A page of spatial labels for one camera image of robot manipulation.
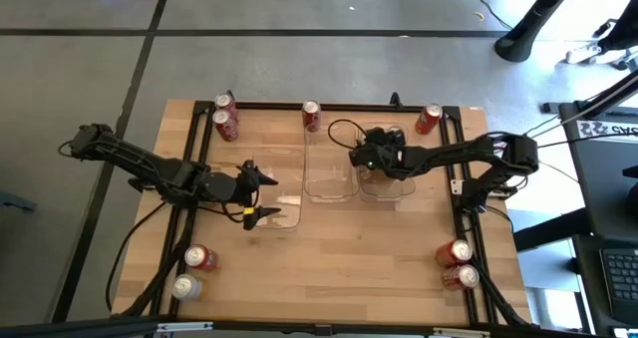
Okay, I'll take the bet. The silver crossbar bracket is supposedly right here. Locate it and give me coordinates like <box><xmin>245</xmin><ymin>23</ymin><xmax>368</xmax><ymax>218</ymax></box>
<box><xmin>431</xmin><ymin>326</ymin><xmax>492</xmax><ymax>338</ymax></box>
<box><xmin>157</xmin><ymin>320</ymin><xmax>214</xmax><ymax>334</ymax></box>

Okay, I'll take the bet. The clear plastic bin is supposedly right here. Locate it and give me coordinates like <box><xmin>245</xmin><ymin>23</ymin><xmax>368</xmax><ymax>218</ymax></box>
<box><xmin>248</xmin><ymin>147</ymin><xmax>305</xmax><ymax>231</ymax></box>
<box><xmin>354</xmin><ymin>122</ymin><xmax>418</xmax><ymax>202</ymax></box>
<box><xmin>302</xmin><ymin>123</ymin><xmax>361</xmax><ymax>203</ymax></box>

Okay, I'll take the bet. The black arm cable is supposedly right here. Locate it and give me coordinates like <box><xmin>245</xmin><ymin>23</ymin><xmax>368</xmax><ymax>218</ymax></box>
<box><xmin>104</xmin><ymin>200</ymin><xmax>168</xmax><ymax>314</ymax></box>

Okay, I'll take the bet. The black desk foot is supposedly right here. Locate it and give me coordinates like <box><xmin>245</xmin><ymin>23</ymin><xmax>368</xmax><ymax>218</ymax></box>
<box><xmin>512</xmin><ymin>206</ymin><xmax>594</xmax><ymax>253</ymax></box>

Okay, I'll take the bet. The black floor cable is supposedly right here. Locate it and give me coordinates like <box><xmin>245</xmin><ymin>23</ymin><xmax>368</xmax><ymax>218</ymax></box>
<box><xmin>466</xmin><ymin>0</ymin><xmax>514</xmax><ymax>31</ymax></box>

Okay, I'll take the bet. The red Coca-Cola can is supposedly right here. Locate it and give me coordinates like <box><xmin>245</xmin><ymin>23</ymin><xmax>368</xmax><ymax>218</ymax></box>
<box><xmin>213</xmin><ymin>92</ymin><xmax>240</xmax><ymax>121</ymax></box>
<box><xmin>441</xmin><ymin>263</ymin><xmax>481</xmax><ymax>292</ymax></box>
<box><xmin>183</xmin><ymin>243</ymin><xmax>218</xmax><ymax>273</ymax></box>
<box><xmin>211</xmin><ymin>108</ymin><xmax>240</xmax><ymax>144</ymax></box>
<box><xmin>301</xmin><ymin>99</ymin><xmax>323</xmax><ymax>134</ymax></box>

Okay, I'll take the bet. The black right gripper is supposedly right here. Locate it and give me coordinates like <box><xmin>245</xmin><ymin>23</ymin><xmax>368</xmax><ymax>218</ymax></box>
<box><xmin>348</xmin><ymin>127</ymin><xmax>408</xmax><ymax>180</ymax></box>

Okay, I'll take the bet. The black diagonal stand bar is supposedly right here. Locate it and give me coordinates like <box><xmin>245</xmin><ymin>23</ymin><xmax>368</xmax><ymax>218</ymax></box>
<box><xmin>541</xmin><ymin>71</ymin><xmax>638</xmax><ymax>123</ymax></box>

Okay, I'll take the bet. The black keyboard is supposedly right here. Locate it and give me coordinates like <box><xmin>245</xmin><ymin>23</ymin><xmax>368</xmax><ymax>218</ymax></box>
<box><xmin>599</xmin><ymin>246</ymin><xmax>638</xmax><ymax>325</ymax></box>

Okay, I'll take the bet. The black cable bundle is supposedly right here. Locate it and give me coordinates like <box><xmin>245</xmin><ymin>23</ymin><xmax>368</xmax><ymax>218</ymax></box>
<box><xmin>119</xmin><ymin>217</ymin><xmax>195</xmax><ymax>319</ymax></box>
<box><xmin>471</xmin><ymin>257</ymin><xmax>532</xmax><ymax>328</ymax></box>

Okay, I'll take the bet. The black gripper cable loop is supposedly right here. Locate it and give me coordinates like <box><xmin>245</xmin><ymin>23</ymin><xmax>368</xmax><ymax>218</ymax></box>
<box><xmin>327</xmin><ymin>119</ymin><xmax>369</xmax><ymax>153</ymax></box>

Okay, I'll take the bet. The person's leg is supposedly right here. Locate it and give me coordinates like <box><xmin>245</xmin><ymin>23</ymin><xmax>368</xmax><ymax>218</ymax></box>
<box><xmin>595</xmin><ymin>0</ymin><xmax>638</xmax><ymax>55</ymax></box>

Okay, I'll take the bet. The person's foot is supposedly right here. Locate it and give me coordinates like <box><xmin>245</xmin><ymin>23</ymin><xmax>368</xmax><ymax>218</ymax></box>
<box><xmin>565</xmin><ymin>42</ymin><xmax>607</xmax><ymax>65</ymax></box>

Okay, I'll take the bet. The black rig crossbar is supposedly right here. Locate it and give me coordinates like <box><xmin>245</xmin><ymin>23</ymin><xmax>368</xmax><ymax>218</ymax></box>
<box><xmin>0</xmin><ymin>315</ymin><xmax>638</xmax><ymax>338</ymax></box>

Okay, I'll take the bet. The grey floor object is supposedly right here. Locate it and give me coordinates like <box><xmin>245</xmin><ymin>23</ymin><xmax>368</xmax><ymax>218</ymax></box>
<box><xmin>0</xmin><ymin>190</ymin><xmax>37</xmax><ymax>213</ymax></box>

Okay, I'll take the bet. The black desk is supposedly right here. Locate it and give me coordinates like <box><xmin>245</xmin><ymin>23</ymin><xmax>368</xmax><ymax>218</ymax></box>
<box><xmin>557</xmin><ymin>101</ymin><xmax>638</xmax><ymax>337</ymax></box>

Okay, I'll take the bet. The white printed label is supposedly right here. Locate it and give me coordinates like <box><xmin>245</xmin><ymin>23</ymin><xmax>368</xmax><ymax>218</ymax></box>
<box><xmin>575</xmin><ymin>120</ymin><xmax>638</xmax><ymax>141</ymax></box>

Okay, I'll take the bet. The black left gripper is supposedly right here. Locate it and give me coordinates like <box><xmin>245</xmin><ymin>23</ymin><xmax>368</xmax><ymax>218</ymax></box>
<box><xmin>202</xmin><ymin>159</ymin><xmax>282</xmax><ymax>231</ymax></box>

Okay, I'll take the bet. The black aluminium table frame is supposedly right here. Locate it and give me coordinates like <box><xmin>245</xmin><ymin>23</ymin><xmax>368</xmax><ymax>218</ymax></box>
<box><xmin>149</xmin><ymin>98</ymin><xmax>504</xmax><ymax>327</ymax></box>

